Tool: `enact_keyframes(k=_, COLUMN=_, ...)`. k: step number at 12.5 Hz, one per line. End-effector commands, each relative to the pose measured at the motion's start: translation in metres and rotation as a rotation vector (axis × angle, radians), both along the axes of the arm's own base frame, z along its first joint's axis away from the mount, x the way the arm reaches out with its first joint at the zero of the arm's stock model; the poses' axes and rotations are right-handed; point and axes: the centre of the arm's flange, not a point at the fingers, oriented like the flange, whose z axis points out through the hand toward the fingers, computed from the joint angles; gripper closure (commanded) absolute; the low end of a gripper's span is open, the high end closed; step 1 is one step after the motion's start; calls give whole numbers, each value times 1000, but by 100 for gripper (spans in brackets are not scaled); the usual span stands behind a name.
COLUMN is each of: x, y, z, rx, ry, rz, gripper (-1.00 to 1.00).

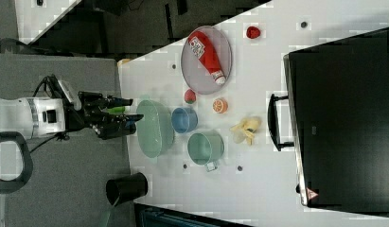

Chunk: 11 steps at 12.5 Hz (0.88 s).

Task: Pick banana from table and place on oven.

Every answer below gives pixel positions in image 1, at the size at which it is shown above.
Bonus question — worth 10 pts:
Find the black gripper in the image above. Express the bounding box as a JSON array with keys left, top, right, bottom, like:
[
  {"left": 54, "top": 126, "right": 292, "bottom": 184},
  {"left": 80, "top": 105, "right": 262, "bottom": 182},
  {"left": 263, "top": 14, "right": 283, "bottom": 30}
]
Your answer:
[{"left": 65, "top": 92, "right": 144, "bottom": 138}]

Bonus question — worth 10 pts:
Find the peeled toy banana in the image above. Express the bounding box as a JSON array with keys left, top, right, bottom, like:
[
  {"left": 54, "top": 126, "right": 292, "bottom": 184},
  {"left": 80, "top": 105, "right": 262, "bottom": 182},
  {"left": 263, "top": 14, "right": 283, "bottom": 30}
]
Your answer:
[{"left": 230, "top": 116, "right": 261, "bottom": 146}]

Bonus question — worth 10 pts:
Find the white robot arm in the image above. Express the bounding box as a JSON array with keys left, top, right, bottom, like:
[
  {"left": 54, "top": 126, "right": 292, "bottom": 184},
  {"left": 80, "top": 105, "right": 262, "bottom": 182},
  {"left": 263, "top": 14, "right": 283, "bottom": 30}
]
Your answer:
[{"left": 0, "top": 92, "right": 143, "bottom": 194}]

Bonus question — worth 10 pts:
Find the black toaster oven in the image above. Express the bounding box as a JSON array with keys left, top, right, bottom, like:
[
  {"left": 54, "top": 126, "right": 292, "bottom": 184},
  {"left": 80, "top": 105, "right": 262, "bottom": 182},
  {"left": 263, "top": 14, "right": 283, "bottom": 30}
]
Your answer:
[{"left": 284, "top": 27, "right": 389, "bottom": 218}]

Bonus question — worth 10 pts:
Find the green marker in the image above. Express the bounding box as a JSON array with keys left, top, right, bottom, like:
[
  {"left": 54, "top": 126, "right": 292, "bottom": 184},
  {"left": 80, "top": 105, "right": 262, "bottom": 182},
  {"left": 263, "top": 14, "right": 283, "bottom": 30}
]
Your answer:
[{"left": 106, "top": 106, "right": 125, "bottom": 114}]

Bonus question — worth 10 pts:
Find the blue cup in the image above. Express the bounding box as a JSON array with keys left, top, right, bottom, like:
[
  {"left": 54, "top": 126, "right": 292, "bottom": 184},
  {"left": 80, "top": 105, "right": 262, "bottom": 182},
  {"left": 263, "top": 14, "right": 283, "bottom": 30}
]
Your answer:
[{"left": 171, "top": 107, "right": 198, "bottom": 133}]

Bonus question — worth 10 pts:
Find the black cylinder cup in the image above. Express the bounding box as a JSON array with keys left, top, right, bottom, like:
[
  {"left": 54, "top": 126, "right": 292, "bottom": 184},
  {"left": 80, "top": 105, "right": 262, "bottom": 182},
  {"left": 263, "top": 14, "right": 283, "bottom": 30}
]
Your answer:
[{"left": 106, "top": 172, "right": 149, "bottom": 206}]

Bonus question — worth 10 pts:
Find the red toy strawberry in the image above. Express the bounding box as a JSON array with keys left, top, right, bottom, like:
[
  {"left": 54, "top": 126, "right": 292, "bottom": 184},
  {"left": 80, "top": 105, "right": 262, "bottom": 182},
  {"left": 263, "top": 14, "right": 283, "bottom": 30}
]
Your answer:
[{"left": 184, "top": 89, "right": 197, "bottom": 104}]

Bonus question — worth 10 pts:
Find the grey round plate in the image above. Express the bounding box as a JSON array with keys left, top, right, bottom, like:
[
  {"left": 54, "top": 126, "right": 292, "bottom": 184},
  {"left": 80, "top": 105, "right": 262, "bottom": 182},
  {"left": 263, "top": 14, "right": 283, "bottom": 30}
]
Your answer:
[{"left": 181, "top": 26, "right": 232, "bottom": 95}]

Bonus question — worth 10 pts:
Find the orange slice toy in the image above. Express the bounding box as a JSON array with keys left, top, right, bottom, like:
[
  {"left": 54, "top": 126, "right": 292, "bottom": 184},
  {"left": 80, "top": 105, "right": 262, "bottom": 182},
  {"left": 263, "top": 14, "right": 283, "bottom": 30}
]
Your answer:
[{"left": 213, "top": 98, "right": 228, "bottom": 114}]

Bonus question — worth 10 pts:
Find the red ketchup bottle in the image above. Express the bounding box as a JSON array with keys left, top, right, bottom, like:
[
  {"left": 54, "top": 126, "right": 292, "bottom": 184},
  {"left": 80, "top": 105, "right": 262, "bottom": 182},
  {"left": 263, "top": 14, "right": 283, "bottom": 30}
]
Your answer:
[{"left": 188, "top": 30, "right": 226, "bottom": 85}]

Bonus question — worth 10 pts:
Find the red toy raspberry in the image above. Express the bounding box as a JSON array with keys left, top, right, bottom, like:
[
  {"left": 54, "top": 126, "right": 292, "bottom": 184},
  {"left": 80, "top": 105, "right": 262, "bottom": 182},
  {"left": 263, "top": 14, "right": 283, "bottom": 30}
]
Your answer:
[{"left": 246, "top": 26, "right": 261, "bottom": 39}]

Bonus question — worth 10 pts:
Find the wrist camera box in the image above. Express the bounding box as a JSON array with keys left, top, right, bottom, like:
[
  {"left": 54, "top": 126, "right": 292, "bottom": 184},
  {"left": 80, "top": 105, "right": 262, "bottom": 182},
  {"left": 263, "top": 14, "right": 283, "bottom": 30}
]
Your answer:
[{"left": 59, "top": 80, "right": 81, "bottom": 111}]

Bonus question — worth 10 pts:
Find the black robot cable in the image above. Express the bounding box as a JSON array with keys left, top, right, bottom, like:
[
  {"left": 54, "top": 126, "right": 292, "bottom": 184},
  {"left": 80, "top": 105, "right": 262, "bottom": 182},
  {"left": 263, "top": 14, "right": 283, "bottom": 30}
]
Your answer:
[{"left": 28, "top": 74, "right": 71, "bottom": 155}]

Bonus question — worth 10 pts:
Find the green mug with handle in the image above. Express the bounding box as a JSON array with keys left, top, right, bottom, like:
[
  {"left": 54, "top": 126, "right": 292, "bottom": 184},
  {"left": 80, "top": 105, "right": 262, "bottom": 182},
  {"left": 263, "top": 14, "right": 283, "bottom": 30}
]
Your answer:
[{"left": 187, "top": 131, "right": 224, "bottom": 172}]

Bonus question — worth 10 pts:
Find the black oven door handle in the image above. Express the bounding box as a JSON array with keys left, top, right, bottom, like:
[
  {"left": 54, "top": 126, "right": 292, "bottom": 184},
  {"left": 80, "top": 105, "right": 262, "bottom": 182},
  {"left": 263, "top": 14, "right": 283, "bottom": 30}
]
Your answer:
[{"left": 267, "top": 94, "right": 294, "bottom": 151}]

